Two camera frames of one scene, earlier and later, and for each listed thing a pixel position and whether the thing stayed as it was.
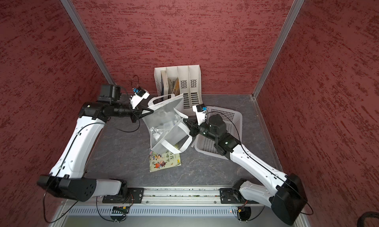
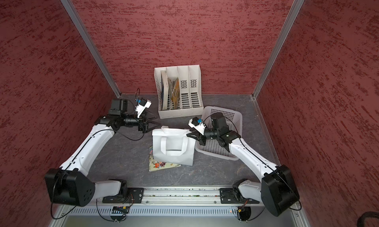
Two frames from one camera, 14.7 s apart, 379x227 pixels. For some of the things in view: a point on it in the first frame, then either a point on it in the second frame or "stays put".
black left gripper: (138, 113) → (144, 127)
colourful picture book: (158, 162) stays put
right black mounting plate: (232, 196) stays put
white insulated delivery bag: (167, 131) → (172, 146)
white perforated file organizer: (183, 79) stays put
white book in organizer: (164, 77) stays put
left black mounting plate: (134, 195) stays put
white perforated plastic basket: (233, 121) stays put
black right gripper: (193, 129) → (199, 137)
